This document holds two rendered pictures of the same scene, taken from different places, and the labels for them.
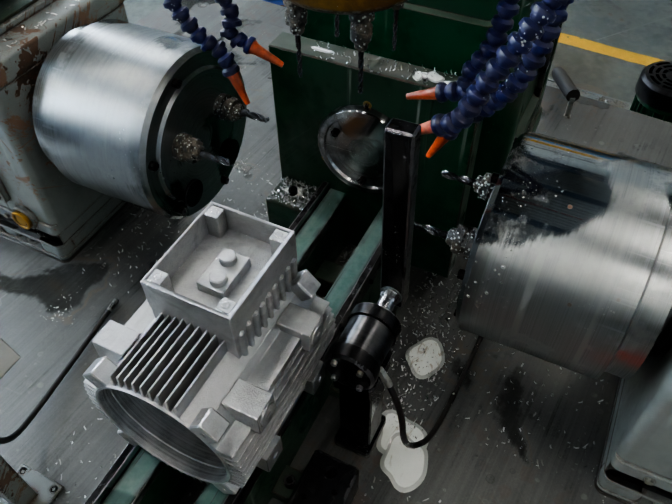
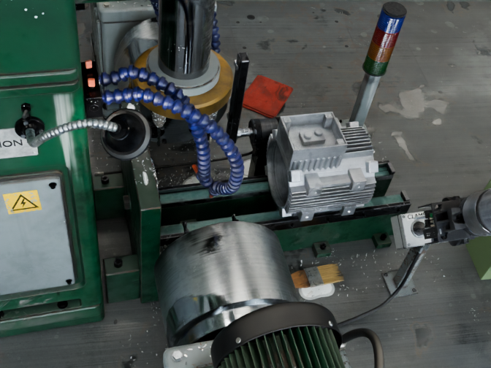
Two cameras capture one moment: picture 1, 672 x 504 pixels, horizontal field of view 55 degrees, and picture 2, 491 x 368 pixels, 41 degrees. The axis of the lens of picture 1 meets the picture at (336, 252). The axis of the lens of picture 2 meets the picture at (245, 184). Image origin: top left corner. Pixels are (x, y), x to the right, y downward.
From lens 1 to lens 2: 1.50 m
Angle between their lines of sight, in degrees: 76
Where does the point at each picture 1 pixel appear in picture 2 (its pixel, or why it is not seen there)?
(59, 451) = (373, 290)
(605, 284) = not seen: hidden behind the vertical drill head
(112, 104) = (273, 250)
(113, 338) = (359, 174)
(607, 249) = not seen: hidden behind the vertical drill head
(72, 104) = (288, 280)
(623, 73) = not seen: outside the picture
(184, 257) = (318, 154)
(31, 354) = (356, 353)
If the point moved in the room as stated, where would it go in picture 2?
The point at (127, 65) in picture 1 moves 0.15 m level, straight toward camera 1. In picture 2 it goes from (251, 247) to (288, 192)
